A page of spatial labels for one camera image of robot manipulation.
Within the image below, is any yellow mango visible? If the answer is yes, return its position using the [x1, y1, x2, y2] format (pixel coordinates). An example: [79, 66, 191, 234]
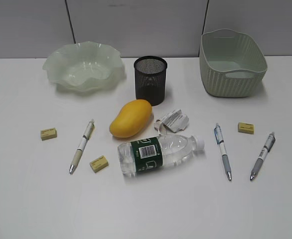
[109, 99, 152, 138]

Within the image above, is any white waste paper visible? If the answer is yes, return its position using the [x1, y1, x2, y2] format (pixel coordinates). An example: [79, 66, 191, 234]
[154, 109, 189, 135]

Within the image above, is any clear water bottle green label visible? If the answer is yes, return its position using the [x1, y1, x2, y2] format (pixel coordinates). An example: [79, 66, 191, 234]
[118, 134, 205, 176]

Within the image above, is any black mesh pen holder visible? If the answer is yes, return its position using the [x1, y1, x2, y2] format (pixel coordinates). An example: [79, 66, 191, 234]
[134, 56, 167, 106]

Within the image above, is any left beige grip pen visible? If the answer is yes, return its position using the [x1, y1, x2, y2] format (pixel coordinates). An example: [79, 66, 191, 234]
[69, 119, 95, 175]

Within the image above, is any centre left yellow eraser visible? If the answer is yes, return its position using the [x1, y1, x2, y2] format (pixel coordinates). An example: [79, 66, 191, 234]
[90, 155, 109, 173]

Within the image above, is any yellow eraser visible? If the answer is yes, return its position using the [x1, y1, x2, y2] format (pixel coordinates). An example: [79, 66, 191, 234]
[237, 122, 254, 134]
[40, 128, 57, 140]
[90, 155, 109, 173]

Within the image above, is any middle blue grey pen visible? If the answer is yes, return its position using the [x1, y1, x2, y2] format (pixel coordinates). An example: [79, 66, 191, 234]
[214, 123, 232, 181]

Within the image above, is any pale green wavy plate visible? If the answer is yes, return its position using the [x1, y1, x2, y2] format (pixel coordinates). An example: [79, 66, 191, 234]
[42, 41, 126, 93]

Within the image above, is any far left yellow eraser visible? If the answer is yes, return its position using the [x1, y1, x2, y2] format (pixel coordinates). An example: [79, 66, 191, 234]
[40, 128, 57, 140]

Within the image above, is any right yellow eraser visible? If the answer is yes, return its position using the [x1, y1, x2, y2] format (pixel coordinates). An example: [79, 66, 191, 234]
[237, 122, 254, 134]

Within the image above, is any pale green woven basket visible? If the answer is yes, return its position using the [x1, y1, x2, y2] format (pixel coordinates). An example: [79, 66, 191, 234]
[199, 29, 268, 98]

